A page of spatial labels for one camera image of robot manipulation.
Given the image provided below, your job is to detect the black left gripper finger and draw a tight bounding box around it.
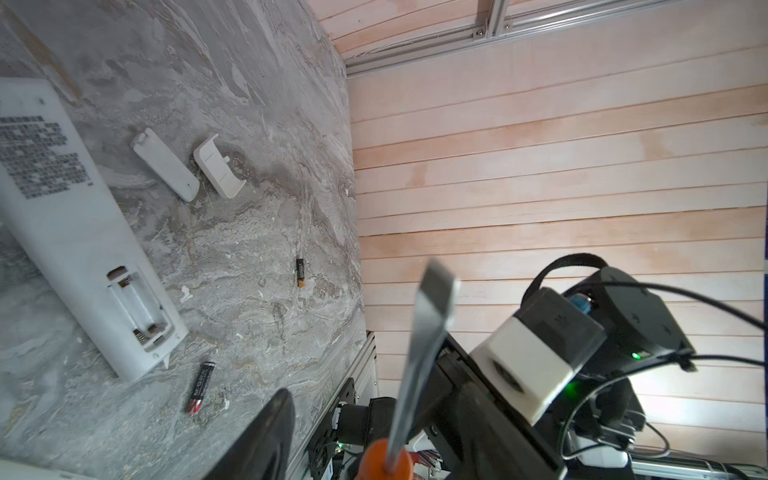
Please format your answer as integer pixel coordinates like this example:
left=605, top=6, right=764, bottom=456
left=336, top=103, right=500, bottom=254
left=204, top=388, right=295, bottom=480

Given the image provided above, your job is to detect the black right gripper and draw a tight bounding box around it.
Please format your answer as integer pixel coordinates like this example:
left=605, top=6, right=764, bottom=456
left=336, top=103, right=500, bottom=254
left=419, top=336, right=567, bottom=479

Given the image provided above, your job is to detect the black red AAA battery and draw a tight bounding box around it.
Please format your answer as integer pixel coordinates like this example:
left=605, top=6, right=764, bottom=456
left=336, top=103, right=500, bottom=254
left=186, top=361, right=217, bottom=415

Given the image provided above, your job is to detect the orange handled screwdriver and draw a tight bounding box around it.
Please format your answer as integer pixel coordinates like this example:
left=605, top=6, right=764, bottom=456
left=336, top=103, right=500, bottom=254
left=357, top=259, right=460, bottom=479

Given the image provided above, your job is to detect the black gold AAA battery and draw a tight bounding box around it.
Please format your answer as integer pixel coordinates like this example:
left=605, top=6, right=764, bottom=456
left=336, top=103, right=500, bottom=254
left=295, top=258, right=306, bottom=288

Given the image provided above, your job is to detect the short remote battery cover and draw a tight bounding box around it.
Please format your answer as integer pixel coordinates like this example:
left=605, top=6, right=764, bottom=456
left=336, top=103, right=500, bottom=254
left=193, top=134, right=246, bottom=199

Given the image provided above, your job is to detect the long white remote control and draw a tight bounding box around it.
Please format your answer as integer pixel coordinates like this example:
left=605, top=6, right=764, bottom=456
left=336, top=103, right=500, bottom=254
left=1, top=78, right=188, bottom=382

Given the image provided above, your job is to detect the white battery compartment cover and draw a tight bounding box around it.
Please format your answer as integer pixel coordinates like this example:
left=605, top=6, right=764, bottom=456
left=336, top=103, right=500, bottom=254
left=130, top=128, right=200, bottom=202

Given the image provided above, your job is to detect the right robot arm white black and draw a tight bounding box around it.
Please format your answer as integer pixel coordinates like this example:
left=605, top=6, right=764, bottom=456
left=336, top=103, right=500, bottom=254
left=306, top=253, right=702, bottom=479

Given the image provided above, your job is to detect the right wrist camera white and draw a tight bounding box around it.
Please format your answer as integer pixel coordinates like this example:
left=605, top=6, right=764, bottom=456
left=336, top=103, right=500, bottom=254
left=470, top=288, right=607, bottom=425

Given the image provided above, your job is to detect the horizontal aluminium wall rail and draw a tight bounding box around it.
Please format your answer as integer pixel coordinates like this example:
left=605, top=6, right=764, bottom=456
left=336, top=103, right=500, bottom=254
left=345, top=0, right=665, bottom=78

